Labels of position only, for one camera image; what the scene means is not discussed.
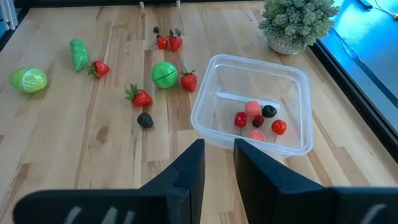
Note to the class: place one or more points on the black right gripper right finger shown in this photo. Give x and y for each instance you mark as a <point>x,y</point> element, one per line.
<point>258,180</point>

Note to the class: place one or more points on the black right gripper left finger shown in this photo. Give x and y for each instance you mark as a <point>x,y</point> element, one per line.
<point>189,168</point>

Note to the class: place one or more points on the bright red toy cherry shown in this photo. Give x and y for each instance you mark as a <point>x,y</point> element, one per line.
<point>162,42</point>
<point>279,127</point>

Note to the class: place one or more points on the dark red toy cherry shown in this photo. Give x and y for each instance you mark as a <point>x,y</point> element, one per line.
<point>241,119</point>

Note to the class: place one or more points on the bumpy black toy blackberry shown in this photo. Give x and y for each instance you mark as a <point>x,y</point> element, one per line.
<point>145,120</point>

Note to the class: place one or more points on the smooth black toy berry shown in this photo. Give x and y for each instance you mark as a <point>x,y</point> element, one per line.
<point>269,111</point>
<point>156,30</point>

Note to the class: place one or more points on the red toy strawberry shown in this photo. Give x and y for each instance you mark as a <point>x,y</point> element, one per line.
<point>189,82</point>
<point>141,99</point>
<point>100,68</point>
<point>175,43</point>

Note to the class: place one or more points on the green ball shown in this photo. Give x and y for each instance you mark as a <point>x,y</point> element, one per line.
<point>164,75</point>

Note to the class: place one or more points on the green toy cucumber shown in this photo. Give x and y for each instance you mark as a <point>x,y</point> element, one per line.
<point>79,54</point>

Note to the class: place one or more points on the light green toy cabbage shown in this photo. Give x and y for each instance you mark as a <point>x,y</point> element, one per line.
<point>28,80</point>

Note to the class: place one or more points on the clear plastic tupperware container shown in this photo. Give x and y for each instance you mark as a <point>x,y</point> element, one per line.
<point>248,81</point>

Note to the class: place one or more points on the green artificial potted plant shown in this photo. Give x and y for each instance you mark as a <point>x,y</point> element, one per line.
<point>295,21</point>

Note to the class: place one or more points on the silver aluminium post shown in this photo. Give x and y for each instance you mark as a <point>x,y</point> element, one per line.
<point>9,15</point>

